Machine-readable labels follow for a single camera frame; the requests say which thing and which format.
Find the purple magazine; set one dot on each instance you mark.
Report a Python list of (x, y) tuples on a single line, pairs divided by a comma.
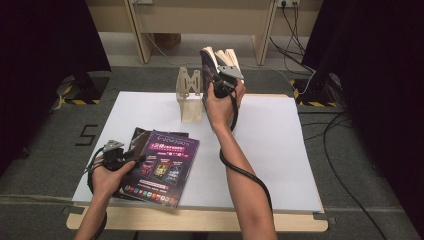
[(163, 166), (208, 60)]

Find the dark brown magazine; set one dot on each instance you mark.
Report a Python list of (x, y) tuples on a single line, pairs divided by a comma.
[(143, 136)]

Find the black curtain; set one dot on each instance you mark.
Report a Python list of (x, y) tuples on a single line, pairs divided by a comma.
[(43, 66), (376, 83)]

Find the brown cardboard box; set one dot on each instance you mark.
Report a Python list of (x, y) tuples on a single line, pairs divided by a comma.
[(168, 40)]

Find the person's right hand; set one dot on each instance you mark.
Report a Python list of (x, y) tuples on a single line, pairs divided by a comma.
[(221, 110)]

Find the white book with colourful pictures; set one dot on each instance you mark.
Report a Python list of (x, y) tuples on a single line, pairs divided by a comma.
[(230, 58)]

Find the beige expandable book rack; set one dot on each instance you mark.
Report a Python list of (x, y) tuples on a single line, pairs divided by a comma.
[(190, 106)]

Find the white wall socket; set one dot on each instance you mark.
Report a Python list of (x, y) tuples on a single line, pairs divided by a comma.
[(288, 2)]

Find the beige wooden desk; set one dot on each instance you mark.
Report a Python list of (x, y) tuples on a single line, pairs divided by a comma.
[(206, 16)]

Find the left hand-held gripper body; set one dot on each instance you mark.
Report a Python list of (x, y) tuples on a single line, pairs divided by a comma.
[(115, 158)]

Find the white board sheet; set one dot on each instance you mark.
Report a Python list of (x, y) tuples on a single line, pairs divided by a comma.
[(266, 150)]

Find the stand base with striped tape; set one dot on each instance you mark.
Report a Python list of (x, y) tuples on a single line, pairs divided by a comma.
[(85, 90), (310, 93)]

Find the person's left hand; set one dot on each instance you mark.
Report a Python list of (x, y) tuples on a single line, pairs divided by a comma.
[(106, 181)]

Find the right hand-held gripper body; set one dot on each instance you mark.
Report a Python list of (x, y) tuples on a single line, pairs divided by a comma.
[(226, 83)]

